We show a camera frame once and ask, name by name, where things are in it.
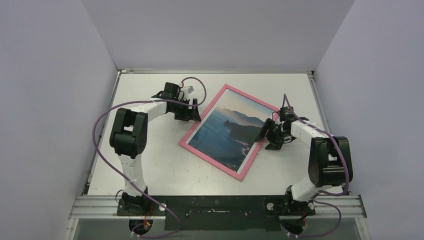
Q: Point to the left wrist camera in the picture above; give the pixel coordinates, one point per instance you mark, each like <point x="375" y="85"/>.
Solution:
<point x="174" y="91"/>

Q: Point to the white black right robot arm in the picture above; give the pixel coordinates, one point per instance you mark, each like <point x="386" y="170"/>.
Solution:
<point x="329" y="162"/>

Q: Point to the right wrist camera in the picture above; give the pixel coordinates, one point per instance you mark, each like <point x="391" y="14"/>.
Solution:
<point x="284" y="114"/>

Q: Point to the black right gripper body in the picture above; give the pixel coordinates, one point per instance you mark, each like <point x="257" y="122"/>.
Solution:
<point x="273" y="130"/>

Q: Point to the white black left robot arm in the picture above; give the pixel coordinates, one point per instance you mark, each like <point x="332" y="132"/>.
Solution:
<point x="129" y="135"/>

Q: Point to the pink wooden photo frame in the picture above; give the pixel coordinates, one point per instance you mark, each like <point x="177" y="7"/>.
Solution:
<point x="212" y="160"/>

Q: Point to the aluminium front rail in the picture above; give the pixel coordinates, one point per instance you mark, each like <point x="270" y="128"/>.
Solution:
<point x="106" y="207"/>

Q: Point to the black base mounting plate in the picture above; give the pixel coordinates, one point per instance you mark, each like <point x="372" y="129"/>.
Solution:
<point x="219" y="213"/>

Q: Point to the aluminium table edge rail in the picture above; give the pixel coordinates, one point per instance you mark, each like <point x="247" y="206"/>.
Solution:
<point x="324" y="121"/>

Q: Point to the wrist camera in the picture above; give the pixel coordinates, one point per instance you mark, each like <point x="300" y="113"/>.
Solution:
<point x="174" y="91"/>
<point x="284" y="114"/>

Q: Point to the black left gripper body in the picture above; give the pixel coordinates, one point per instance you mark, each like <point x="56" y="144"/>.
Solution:
<point x="182" y="112"/>

